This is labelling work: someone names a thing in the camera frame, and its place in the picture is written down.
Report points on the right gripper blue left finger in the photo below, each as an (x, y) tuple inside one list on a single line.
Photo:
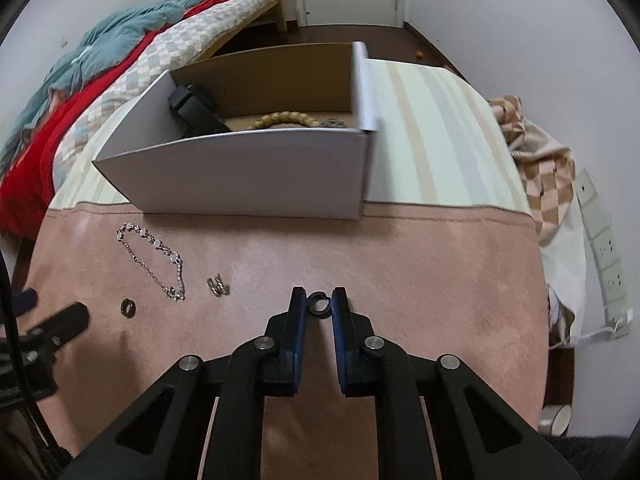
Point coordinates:
[(283, 370)]

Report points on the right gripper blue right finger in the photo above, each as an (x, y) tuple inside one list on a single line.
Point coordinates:
[(350, 329)]

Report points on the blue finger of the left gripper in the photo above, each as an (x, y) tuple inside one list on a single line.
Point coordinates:
[(24, 301)]

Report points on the small silver earring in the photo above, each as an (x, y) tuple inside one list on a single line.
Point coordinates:
[(217, 286)]

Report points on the red bed blanket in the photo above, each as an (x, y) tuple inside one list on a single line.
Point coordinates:
[(26, 189)]

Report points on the pink striped table cloth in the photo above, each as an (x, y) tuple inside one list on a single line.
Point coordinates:
[(167, 381)]

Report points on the white cardboard box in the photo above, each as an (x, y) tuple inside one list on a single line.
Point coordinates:
[(239, 134)]

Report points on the silver pendant in box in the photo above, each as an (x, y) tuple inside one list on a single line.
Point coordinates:
[(332, 123)]

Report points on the checkered beige cloth pile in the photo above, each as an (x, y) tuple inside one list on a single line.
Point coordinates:
[(546, 168)]

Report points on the blue-grey quilt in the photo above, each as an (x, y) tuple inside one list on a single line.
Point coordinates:
[(102, 48)]

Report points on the checkered mattress pad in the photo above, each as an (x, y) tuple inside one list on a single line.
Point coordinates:
[(177, 46)]

